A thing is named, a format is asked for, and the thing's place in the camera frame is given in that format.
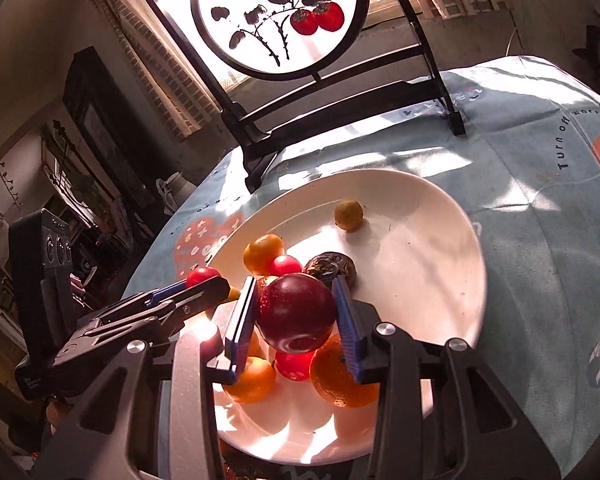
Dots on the small orange tomato fruit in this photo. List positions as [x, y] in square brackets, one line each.
[259, 255]

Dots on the large red plum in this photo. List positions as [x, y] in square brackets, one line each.
[295, 313]

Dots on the small red cherry tomato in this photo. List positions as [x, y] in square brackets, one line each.
[199, 275]

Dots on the left window curtain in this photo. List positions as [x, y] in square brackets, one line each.
[172, 89]

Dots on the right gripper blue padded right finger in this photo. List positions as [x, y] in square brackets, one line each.
[356, 321]

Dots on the dark brown mangosteen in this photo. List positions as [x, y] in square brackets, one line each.
[328, 266]

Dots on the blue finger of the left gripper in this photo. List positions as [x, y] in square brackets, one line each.
[167, 290]

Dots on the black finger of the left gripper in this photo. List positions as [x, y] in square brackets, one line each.
[194, 300]

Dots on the light blue patterned tablecloth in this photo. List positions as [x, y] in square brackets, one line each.
[528, 175]

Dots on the white ceramic jug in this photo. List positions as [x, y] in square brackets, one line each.
[174, 191]

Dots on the medium mandarin orange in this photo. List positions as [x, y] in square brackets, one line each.
[256, 382]

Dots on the glossy red fruit low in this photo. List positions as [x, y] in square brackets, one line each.
[295, 367]

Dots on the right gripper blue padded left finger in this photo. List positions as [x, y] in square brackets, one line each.
[235, 321]

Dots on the small yellow kumquat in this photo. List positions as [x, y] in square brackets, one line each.
[348, 215]

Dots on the round painted screen on stand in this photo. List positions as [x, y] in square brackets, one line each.
[287, 40]

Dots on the large orange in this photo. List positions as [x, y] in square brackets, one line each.
[332, 380]

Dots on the dark wooden cabinet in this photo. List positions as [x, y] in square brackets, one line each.
[114, 133]

